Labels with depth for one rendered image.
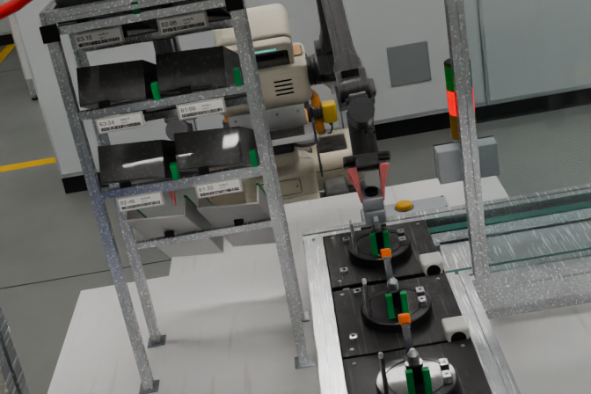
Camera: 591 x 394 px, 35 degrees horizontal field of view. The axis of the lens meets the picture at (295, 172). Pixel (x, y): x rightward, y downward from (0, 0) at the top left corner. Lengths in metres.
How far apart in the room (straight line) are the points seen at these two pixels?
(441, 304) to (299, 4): 3.26
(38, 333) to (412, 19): 2.47
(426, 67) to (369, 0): 0.48
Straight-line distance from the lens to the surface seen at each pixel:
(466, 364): 1.72
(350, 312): 1.89
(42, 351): 3.99
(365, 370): 1.73
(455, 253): 2.16
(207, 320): 2.18
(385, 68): 5.10
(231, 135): 1.79
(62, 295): 4.35
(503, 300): 2.01
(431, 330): 1.81
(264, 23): 2.59
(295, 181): 2.78
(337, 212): 2.55
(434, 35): 5.09
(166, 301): 2.30
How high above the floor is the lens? 1.98
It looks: 23 degrees down
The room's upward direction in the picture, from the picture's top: 10 degrees counter-clockwise
